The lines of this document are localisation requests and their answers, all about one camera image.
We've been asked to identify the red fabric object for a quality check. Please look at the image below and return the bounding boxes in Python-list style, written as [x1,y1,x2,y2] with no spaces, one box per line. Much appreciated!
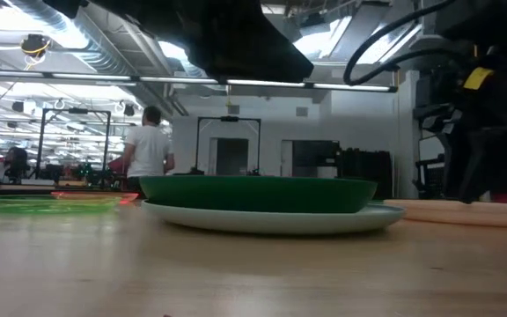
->
[107,157,127,175]

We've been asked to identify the black robot station frame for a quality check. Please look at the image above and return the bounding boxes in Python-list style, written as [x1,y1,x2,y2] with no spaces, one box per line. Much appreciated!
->
[195,115,262,176]
[36,107,113,180]

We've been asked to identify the dark window panel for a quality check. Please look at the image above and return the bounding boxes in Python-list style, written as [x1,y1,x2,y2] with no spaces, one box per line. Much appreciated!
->
[291,140,341,168]

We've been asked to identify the long ceiling light bar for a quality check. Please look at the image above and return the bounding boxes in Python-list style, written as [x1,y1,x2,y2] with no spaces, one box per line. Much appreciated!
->
[0,69,399,93]

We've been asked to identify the dark doorway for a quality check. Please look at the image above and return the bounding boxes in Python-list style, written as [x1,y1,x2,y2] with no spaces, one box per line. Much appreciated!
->
[216,138,249,176]

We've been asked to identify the person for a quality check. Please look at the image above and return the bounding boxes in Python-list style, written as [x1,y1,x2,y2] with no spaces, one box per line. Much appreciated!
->
[122,105,176,194]
[0,146,30,184]

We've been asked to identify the black cart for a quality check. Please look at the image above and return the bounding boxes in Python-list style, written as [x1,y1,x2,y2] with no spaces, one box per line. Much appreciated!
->
[415,153,447,200]

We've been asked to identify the silver ventilation duct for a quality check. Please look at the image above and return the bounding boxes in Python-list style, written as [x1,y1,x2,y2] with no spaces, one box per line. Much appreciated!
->
[9,0,180,78]

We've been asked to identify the yellow tag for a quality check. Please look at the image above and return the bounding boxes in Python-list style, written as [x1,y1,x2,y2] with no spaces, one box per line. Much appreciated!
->
[463,66,495,91]

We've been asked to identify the opaque green plastic plate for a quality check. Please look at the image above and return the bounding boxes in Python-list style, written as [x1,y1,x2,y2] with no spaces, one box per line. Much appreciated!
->
[138,175,378,215]

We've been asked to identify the black storage cabinet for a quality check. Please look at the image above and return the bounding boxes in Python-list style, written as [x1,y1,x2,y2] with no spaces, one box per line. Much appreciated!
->
[335,148,394,200]

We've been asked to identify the green translucent plastic plate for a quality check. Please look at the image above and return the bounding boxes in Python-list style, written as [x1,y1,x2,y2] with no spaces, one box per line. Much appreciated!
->
[0,194,123,216]

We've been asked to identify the white plastic plate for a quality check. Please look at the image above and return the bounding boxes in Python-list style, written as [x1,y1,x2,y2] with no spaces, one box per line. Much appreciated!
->
[140,199,407,235]

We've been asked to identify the orange translucent plastic plate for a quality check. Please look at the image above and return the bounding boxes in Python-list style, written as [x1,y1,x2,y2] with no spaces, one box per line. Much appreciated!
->
[50,190,140,206]

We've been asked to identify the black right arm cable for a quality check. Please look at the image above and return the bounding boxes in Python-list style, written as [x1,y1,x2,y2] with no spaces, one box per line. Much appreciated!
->
[342,0,461,87]

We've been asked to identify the black yellow cord reel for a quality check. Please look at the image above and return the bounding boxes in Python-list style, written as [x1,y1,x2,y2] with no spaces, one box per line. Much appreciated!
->
[19,33,52,58]

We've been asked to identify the red translucent plastic plate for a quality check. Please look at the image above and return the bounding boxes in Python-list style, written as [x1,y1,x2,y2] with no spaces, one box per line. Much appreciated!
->
[383,198,507,229]

